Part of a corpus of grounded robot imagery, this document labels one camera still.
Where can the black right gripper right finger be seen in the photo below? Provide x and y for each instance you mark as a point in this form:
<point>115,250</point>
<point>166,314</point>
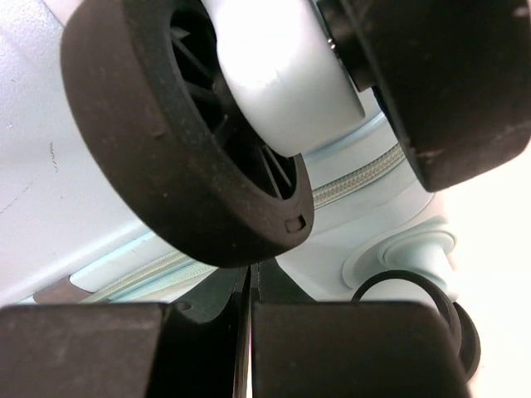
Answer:
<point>399,336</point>

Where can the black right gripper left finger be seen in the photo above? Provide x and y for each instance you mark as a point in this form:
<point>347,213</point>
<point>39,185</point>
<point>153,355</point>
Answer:
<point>186,348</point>

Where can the light blue hard suitcase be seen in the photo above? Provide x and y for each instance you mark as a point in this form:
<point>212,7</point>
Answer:
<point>152,143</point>

